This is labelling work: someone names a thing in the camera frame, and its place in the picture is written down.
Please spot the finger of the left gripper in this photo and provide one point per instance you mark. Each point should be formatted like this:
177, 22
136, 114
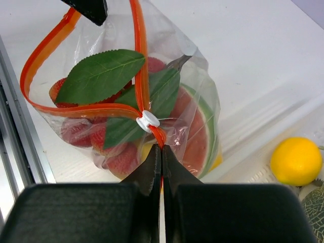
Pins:
94, 10

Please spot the aluminium mounting rail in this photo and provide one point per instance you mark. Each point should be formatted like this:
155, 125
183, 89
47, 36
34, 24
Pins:
23, 160

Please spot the yellow bell pepper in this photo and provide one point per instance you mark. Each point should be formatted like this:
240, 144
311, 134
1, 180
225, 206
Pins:
145, 149

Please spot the watermelon slice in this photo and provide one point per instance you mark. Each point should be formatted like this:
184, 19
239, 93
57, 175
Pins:
202, 141

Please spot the white plastic food tray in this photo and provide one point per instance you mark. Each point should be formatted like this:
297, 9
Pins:
251, 164

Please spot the green netted melon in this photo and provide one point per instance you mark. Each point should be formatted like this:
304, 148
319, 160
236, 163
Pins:
313, 207

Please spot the clear zip top bag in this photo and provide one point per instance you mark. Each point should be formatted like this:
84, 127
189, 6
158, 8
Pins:
98, 61

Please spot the red lychee bunch with leaves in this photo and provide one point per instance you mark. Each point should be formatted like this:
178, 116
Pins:
120, 160

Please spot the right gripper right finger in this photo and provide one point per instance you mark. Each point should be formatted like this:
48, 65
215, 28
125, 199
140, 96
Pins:
198, 212

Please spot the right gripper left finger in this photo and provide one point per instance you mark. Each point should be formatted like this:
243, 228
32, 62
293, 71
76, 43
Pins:
127, 211

